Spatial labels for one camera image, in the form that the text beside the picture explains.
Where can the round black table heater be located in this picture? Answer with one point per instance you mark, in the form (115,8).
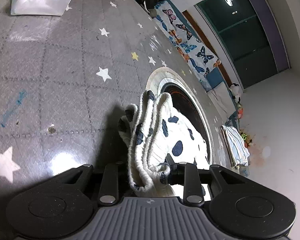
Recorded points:
(187,102)

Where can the butterfly print pillow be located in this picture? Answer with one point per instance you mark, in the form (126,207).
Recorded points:
(172,25)
(202,55)

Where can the white black plush toy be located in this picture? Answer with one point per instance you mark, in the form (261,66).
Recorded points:
(235,90)

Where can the yellow black plush toy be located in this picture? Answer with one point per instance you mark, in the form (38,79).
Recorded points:
(247,138)

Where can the green framed window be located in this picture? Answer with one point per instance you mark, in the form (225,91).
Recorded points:
(245,42)

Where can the folded striped cloth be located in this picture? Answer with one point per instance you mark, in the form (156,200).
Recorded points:
(236,142)

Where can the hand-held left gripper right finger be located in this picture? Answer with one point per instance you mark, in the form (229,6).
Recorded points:
(176,173)

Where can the white dark-spotted garment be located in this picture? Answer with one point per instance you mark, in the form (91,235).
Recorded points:
(165,140)

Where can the orange plush toy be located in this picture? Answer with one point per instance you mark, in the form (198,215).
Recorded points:
(240,110)

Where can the blue sofa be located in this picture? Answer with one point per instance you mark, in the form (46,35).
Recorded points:
(216,77)

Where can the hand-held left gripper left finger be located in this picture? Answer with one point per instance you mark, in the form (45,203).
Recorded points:
(112,175)

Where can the grey pillow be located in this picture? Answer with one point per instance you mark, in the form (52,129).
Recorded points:
(222,100)

